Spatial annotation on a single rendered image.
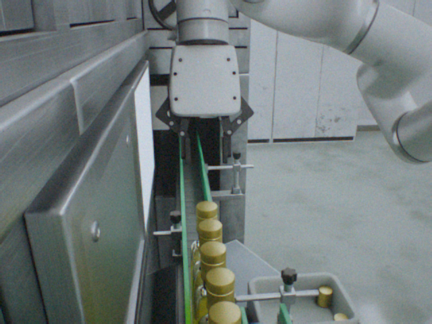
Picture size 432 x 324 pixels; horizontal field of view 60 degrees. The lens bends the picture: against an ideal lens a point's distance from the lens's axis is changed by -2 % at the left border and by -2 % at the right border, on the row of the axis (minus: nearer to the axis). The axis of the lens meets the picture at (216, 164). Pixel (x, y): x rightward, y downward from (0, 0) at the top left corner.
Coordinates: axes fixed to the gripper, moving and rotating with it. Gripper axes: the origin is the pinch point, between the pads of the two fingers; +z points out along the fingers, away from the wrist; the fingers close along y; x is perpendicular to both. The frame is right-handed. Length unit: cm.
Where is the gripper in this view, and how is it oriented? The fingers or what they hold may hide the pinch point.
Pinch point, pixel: (206, 150)
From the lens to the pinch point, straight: 56.7
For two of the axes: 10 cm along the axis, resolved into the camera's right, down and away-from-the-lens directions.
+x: -0.9, -1.1, 9.9
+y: 10.0, -0.3, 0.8
